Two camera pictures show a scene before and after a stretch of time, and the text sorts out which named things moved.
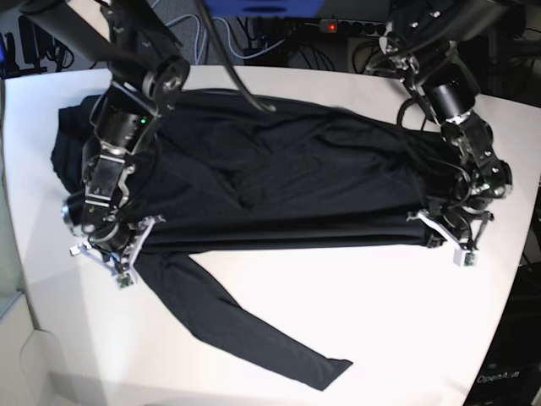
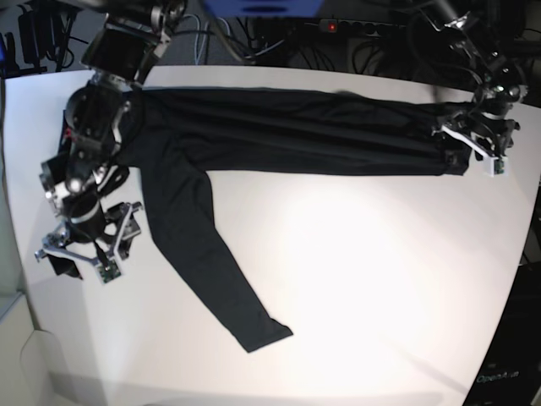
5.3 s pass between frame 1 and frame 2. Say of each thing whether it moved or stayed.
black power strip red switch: stayed
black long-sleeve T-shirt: moved
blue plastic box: stayed
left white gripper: moved
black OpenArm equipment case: stayed
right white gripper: moved
